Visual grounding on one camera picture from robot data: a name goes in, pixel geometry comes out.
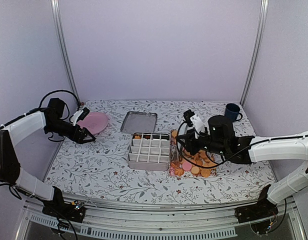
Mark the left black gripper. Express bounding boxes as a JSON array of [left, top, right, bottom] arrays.
[[46, 118, 96, 144]]

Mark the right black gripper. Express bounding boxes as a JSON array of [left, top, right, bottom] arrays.
[[175, 128, 228, 157]]

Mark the metal divided cookie tin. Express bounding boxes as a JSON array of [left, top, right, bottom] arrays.
[[127, 132, 170, 172]]

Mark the metal tongs white handle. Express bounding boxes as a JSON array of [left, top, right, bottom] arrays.
[[170, 144, 181, 169]]

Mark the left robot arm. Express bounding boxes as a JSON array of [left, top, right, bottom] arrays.
[[0, 98, 96, 217]]

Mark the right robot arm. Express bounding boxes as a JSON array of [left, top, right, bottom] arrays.
[[175, 111, 308, 218]]

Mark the pink plate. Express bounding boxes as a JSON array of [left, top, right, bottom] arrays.
[[77, 112, 109, 135]]

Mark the pink round cookie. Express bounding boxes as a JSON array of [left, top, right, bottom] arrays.
[[182, 161, 192, 172]]

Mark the floral tablecloth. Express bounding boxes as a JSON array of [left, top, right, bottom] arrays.
[[45, 100, 275, 205]]

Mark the floral cookie tray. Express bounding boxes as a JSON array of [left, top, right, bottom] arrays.
[[168, 129, 217, 178]]

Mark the swirl butter cookie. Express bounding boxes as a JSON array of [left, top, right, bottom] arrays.
[[174, 168, 185, 177]]

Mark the metal tin lid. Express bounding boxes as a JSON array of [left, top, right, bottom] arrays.
[[120, 111, 158, 134]]

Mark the dark blue mug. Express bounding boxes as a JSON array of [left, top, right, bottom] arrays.
[[224, 103, 243, 123]]

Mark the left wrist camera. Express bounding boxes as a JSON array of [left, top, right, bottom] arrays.
[[69, 107, 90, 126]]

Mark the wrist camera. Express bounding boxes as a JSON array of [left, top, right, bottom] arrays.
[[183, 109, 208, 139], [69, 107, 90, 126]]

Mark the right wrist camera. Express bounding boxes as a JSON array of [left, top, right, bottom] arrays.
[[183, 109, 208, 139]]

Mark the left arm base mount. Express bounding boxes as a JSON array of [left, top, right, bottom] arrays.
[[42, 201, 86, 223]]

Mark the front aluminium rail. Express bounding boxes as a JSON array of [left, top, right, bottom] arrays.
[[15, 194, 308, 240]]

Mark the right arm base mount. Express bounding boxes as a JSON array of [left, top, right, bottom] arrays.
[[234, 202, 279, 235]]

